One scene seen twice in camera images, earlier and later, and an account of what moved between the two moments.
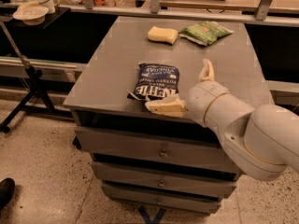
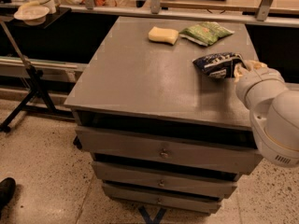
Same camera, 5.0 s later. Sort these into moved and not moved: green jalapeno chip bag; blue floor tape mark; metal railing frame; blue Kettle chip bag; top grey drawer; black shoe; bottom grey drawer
Moved: blue Kettle chip bag
Not moved: metal railing frame; top grey drawer; black shoe; bottom grey drawer; green jalapeno chip bag; blue floor tape mark
